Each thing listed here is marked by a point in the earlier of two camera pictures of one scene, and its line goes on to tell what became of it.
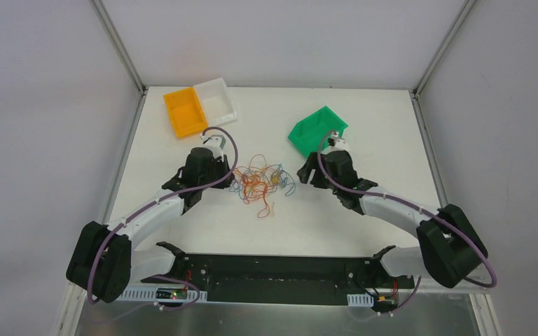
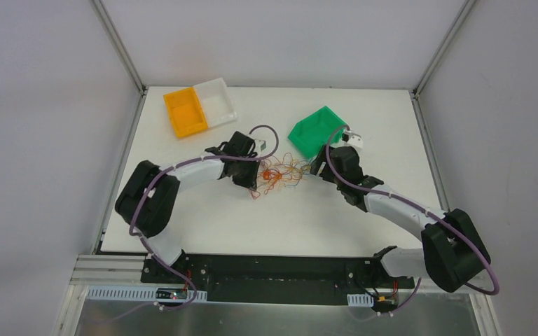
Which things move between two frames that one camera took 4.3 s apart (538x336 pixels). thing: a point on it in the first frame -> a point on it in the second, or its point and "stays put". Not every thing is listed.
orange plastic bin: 185,112 stays put
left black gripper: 222,177 -> 249,171
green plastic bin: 309,134 stays put
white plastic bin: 216,103 stays put
